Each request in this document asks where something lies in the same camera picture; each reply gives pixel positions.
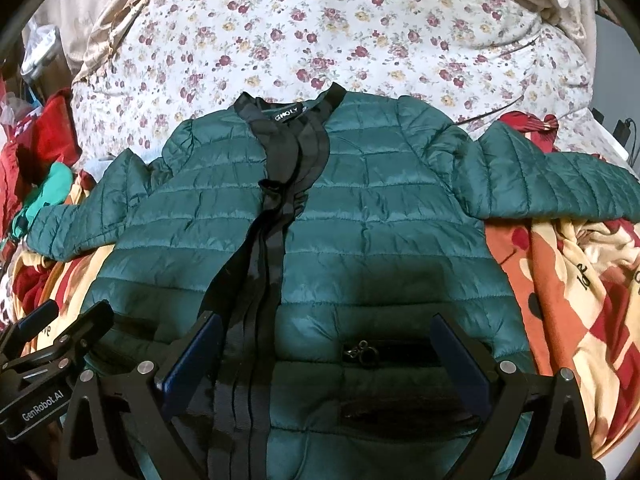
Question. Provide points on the orange yellow red blanket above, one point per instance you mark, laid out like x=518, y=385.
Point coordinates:
x=580, y=319

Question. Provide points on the dark green puffer jacket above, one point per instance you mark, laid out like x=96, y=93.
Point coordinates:
x=264, y=158

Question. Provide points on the teal green garment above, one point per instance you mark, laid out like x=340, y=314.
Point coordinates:
x=51, y=192

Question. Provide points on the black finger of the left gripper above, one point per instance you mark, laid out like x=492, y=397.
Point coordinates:
x=17, y=335
x=73, y=343

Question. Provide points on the dark red striped cloth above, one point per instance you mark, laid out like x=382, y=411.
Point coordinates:
x=541, y=132

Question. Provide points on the white floral quilt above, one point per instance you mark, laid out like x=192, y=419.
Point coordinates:
x=152, y=64

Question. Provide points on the metal pot with plastic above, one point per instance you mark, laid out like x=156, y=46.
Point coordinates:
x=44, y=67

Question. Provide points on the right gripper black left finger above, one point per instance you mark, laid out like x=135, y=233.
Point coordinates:
x=95, y=443

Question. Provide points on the red garment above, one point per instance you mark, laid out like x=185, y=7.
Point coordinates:
x=27, y=157

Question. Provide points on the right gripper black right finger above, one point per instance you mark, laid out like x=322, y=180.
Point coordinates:
x=556, y=444

